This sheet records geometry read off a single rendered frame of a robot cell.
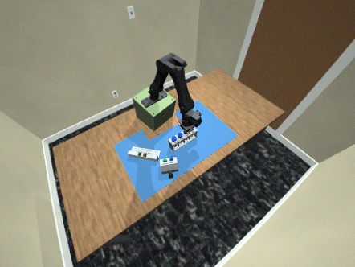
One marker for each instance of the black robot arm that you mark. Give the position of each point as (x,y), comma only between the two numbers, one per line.
(171,63)

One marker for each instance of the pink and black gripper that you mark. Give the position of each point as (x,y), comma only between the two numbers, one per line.
(185,126)

